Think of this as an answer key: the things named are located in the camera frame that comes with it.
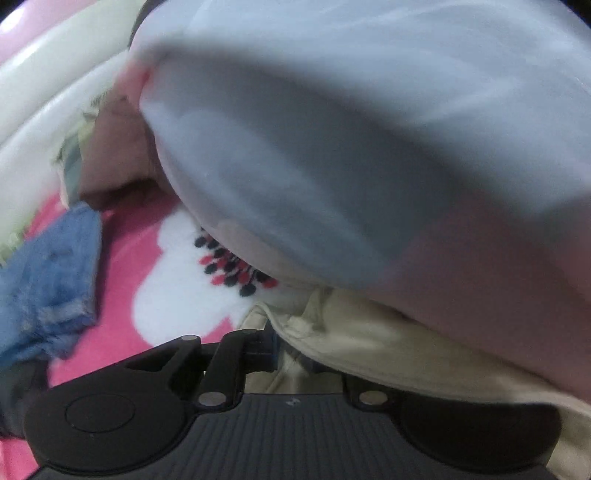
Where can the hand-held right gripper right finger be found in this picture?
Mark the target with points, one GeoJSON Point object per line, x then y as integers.
{"type": "Point", "coordinates": [371, 398]}

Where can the beige pants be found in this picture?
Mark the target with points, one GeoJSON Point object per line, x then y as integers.
{"type": "Point", "coordinates": [415, 350]}

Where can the pink floral quilt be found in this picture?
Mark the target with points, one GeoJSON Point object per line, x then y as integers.
{"type": "Point", "coordinates": [346, 138]}

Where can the padded white bed headboard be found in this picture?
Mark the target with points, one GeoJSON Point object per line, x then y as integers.
{"type": "Point", "coordinates": [55, 83]}

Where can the plaid pillow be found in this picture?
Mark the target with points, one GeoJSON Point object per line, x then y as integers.
{"type": "Point", "coordinates": [69, 161]}

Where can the blue jeans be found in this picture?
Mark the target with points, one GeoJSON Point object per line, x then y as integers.
{"type": "Point", "coordinates": [51, 277]}

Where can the pink floral fleece blanket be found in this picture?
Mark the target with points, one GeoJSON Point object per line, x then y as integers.
{"type": "Point", "coordinates": [129, 258]}

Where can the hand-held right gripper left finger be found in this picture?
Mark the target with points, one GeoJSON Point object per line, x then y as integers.
{"type": "Point", "coordinates": [231, 360]}

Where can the brown jacket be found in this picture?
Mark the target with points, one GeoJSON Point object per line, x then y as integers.
{"type": "Point", "coordinates": [115, 157]}

